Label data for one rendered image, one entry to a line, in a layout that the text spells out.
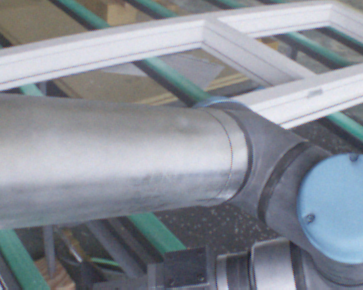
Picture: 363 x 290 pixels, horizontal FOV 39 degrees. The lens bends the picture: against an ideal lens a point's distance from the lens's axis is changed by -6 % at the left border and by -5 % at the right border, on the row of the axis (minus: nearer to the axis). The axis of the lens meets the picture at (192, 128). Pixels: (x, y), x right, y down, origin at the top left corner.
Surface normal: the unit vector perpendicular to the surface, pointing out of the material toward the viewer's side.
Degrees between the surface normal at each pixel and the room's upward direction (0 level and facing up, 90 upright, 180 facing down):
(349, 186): 34
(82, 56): 90
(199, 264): 30
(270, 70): 90
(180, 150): 57
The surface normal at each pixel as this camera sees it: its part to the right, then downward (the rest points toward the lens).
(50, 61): 0.59, 0.48
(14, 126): 0.69, -0.53
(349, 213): -0.23, -0.49
